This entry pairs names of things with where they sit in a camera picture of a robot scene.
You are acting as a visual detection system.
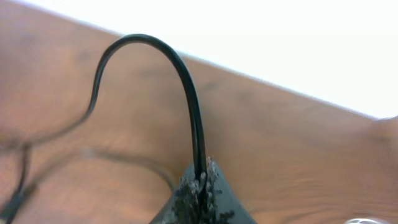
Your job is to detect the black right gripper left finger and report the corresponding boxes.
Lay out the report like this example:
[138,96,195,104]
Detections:
[149,164,202,224]

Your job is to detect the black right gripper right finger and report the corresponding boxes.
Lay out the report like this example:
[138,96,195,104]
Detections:
[205,157,256,224]

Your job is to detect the black usb cable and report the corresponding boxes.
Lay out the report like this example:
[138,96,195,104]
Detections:
[0,33,208,224]

